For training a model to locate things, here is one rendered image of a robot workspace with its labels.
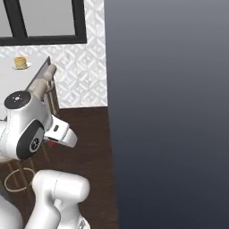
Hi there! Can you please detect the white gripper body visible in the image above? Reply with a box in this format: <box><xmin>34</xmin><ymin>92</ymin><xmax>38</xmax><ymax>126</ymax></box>
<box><xmin>57</xmin><ymin>124</ymin><xmax>79</xmax><ymax>148</ymax></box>

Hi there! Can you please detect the grey dining counter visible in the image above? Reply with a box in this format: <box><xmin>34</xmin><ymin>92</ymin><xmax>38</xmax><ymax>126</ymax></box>
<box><xmin>0</xmin><ymin>55</ymin><xmax>60</xmax><ymax>122</ymax></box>

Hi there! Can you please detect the golden pancake stack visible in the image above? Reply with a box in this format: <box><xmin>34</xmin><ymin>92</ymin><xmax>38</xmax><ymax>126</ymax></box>
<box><xmin>13</xmin><ymin>55</ymin><xmax>28</xmax><ymax>70</ymax></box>

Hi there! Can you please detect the dark grey fridge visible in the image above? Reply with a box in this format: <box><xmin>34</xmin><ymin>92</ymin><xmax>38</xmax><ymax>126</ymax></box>
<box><xmin>103</xmin><ymin>0</ymin><xmax>229</xmax><ymax>229</ymax></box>

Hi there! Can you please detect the beige bar stool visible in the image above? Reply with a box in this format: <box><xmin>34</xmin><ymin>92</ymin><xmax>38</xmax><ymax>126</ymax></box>
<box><xmin>27</xmin><ymin>64</ymin><xmax>60</xmax><ymax>116</ymax></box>

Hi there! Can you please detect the black framed window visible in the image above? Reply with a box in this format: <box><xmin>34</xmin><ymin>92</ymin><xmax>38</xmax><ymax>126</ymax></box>
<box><xmin>0</xmin><ymin>0</ymin><xmax>88</xmax><ymax>47</ymax></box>

